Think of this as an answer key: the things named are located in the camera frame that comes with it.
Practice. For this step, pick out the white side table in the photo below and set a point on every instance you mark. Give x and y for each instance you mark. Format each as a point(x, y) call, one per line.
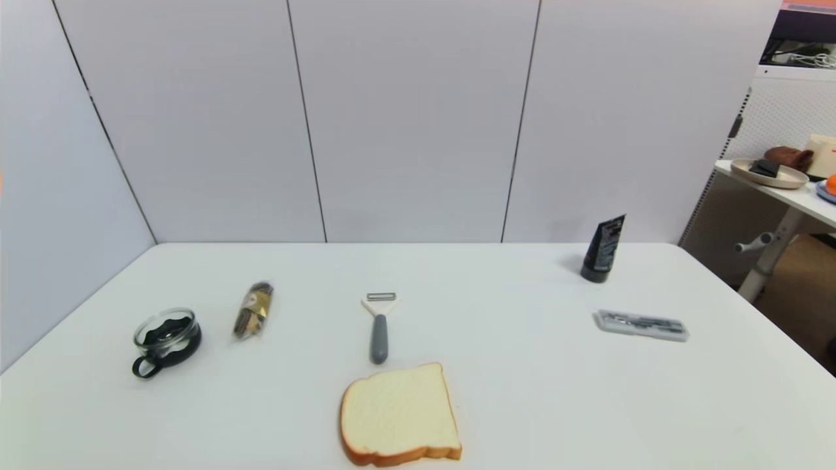
point(804, 202)

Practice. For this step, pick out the beige plate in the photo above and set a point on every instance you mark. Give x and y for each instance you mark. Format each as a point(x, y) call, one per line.
point(790, 178)

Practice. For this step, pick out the cream box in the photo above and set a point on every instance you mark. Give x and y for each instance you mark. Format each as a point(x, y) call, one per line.
point(824, 155)

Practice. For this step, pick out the brown cloth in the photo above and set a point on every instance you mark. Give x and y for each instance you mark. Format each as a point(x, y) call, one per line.
point(789, 156)

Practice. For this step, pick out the orange fruit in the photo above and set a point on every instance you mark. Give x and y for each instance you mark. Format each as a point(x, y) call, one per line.
point(832, 184)

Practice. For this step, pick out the white perforated panel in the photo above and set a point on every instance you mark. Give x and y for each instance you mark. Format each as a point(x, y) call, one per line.
point(790, 111)

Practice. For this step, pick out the black item on plate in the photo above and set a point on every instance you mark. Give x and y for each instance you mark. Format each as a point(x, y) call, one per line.
point(764, 168)

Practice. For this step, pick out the blue plate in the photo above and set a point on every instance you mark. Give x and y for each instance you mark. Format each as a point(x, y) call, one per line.
point(825, 193)

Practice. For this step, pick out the black squeeze tube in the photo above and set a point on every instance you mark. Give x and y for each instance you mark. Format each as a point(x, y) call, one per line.
point(603, 248)

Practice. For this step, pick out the clear snack packet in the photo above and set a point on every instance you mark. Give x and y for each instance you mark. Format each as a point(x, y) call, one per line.
point(253, 311)

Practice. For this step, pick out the slice of white bread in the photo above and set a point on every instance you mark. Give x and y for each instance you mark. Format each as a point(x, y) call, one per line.
point(398, 414)

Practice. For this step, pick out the clear plastic tool case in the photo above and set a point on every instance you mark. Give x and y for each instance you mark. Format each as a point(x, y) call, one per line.
point(643, 324)

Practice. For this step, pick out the glass cup with black holder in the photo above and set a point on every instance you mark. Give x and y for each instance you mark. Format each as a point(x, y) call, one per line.
point(167, 341)

